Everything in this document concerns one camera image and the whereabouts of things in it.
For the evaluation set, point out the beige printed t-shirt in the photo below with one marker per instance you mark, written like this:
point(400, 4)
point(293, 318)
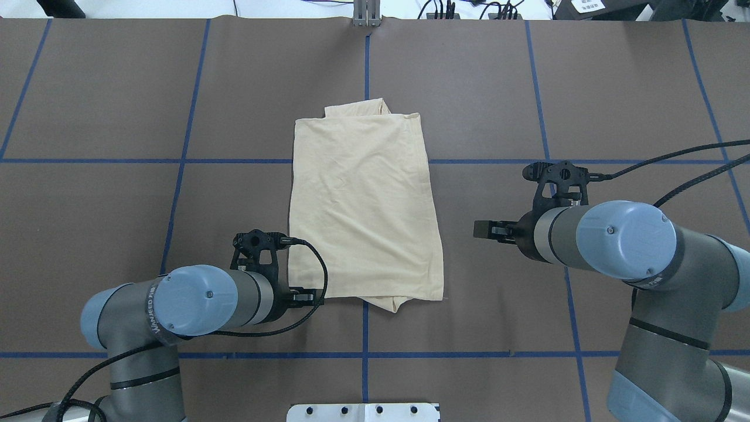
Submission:
point(362, 196)

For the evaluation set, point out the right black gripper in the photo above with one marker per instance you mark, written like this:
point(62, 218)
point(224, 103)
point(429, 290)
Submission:
point(525, 230)

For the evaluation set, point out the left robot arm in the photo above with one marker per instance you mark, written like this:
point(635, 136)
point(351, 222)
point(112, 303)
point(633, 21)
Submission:
point(141, 325)

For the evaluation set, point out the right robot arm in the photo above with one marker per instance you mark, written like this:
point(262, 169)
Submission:
point(683, 280)

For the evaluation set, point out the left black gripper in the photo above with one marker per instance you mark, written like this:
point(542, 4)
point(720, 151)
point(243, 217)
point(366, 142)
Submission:
point(281, 297)

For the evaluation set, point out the aluminium frame post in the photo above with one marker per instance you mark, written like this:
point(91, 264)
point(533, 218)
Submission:
point(367, 13)

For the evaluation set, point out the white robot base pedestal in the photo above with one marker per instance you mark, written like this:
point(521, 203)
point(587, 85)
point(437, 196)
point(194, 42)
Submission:
point(365, 412)

